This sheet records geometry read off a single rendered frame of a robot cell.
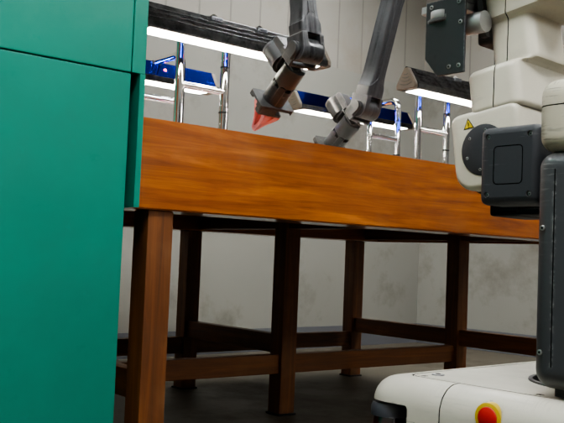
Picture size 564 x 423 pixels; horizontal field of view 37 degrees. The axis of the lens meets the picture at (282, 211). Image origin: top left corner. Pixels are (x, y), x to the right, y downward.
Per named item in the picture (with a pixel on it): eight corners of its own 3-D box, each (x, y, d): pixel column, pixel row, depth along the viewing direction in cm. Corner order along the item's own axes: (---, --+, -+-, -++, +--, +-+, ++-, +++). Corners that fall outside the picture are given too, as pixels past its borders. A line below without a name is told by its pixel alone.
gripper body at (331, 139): (310, 139, 242) (325, 122, 237) (337, 143, 248) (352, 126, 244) (319, 156, 238) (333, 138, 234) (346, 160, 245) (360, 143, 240)
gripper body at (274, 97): (248, 93, 205) (263, 70, 201) (280, 100, 211) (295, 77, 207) (257, 111, 201) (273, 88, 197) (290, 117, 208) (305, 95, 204)
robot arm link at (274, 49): (298, 46, 192) (326, 52, 197) (277, 14, 198) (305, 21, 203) (272, 86, 198) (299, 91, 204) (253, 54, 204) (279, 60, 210)
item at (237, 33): (331, 67, 241) (332, 43, 241) (138, 23, 202) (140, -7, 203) (313, 71, 247) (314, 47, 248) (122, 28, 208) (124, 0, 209)
